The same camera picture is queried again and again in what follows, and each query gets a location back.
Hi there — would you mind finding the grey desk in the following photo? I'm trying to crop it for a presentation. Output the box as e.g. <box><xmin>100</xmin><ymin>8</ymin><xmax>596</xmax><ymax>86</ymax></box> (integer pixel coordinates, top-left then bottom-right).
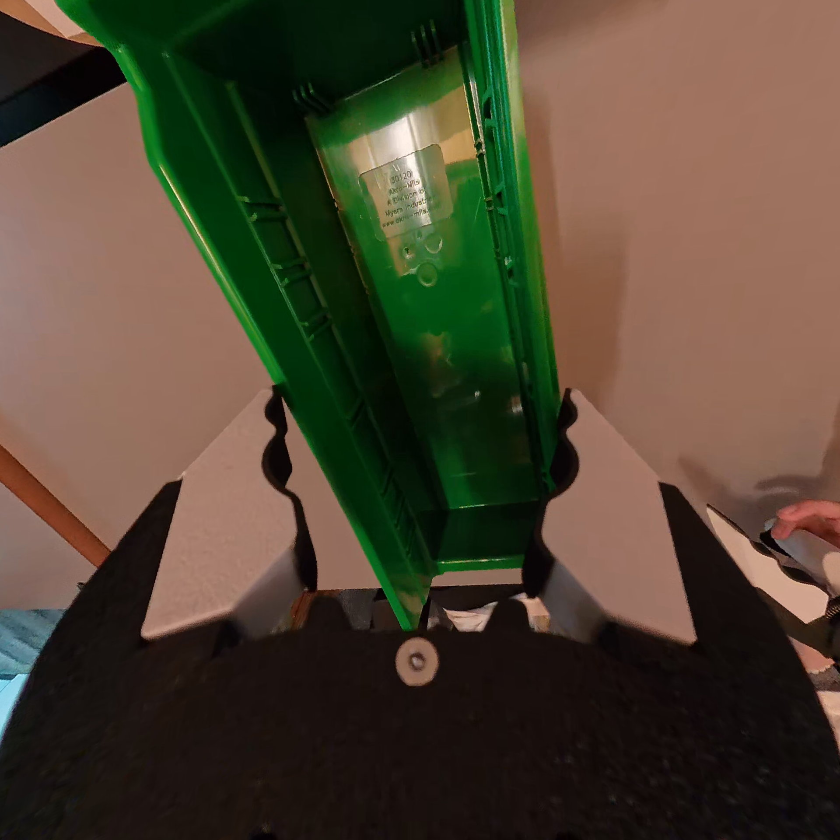
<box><xmin>0</xmin><ymin>0</ymin><xmax>840</xmax><ymax>614</ymax></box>

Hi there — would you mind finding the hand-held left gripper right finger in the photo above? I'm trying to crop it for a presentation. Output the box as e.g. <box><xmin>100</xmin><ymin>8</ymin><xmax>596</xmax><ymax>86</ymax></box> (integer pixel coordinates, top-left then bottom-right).
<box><xmin>521</xmin><ymin>388</ymin><xmax>698</xmax><ymax>645</ymax></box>

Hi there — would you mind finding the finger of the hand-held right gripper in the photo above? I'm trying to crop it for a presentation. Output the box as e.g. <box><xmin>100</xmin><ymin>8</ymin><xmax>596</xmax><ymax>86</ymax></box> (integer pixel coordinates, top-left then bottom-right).
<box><xmin>706</xmin><ymin>504</ymin><xmax>830</xmax><ymax>622</ymax></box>

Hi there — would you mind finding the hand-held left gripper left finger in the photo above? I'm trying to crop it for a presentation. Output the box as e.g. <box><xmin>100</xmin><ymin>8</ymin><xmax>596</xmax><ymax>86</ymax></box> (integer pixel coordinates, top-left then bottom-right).
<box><xmin>140</xmin><ymin>387</ymin><xmax>319</xmax><ymax>642</ymax></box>

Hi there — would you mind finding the green plastic bin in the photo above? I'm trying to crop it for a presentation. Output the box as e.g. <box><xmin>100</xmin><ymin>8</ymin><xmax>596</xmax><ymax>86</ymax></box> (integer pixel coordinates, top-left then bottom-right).
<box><xmin>56</xmin><ymin>0</ymin><xmax>564</xmax><ymax>632</ymax></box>

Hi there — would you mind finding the person's right hand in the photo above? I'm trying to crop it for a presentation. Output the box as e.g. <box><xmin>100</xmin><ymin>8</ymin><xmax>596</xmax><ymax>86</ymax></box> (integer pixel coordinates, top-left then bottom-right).
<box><xmin>770</xmin><ymin>499</ymin><xmax>840</xmax><ymax>547</ymax></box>

